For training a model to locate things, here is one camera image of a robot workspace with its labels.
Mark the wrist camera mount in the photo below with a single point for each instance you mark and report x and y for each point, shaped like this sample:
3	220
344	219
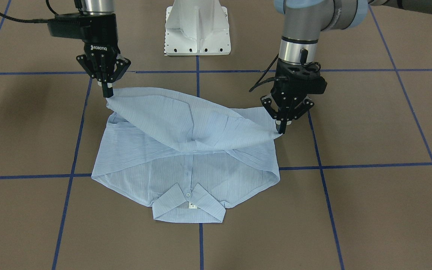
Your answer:
299	79
66	26

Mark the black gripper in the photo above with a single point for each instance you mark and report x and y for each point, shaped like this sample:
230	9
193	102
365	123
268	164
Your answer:
288	100
99	35

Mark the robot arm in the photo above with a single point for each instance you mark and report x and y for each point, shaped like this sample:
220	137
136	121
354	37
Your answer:
95	8
304	20

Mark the light blue button-up shirt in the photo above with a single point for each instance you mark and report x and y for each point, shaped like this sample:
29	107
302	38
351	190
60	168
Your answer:
186	158

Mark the white camera stand base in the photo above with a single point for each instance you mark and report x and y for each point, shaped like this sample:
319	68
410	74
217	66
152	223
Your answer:
197	28

